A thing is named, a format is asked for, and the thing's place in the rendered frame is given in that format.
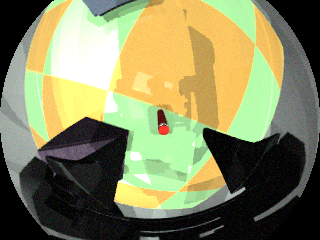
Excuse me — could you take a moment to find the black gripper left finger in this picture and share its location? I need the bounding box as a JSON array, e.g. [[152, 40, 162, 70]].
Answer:
[[45, 135, 128, 209]]

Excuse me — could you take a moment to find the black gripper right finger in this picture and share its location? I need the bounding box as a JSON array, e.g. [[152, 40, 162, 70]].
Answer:
[[203, 127, 280, 195]]

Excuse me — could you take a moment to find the red peg with white band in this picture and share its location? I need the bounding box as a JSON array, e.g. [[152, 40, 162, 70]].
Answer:
[[157, 109, 169, 136]]

